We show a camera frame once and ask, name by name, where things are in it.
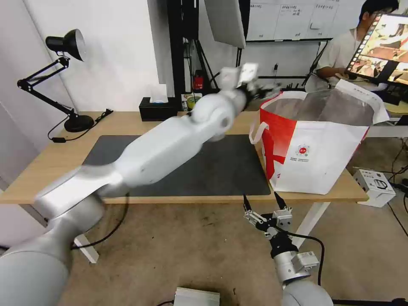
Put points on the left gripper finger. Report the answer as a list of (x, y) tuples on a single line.
[(271, 87), (269, 94)]

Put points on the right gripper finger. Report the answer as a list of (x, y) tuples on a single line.
[(280, 202), (253, 218)]

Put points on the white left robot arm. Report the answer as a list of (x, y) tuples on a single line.
[(159, 153)]

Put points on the red and white takeout bag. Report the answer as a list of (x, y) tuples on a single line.
[(312, 149)]

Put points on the black desk mat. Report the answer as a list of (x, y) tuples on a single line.
[(216, 172)]

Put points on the white whiteboard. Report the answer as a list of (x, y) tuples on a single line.
[(287, 19)]

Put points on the pale softbox panel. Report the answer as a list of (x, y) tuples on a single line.
[(226, 22)]

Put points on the person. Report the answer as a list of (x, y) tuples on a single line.
[(341, 51)]

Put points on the black upright stand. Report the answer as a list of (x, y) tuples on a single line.
[(178, 47)]

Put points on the black tissue box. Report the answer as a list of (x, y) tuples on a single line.
[(156, 110)]

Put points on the silver metal box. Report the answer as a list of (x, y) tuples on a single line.
[(197, 296)]

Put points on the white cardboard box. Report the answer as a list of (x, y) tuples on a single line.
[(376, 188)]

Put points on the black computer monitor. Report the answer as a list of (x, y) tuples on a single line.
[(382, 47)]

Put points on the black desk lamp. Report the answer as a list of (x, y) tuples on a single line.
[(71, 41)]

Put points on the wooden table with white legs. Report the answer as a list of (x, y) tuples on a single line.
[(47, 165)]

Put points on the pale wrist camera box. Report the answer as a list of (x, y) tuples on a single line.
[(249, 73), (283, 220)]

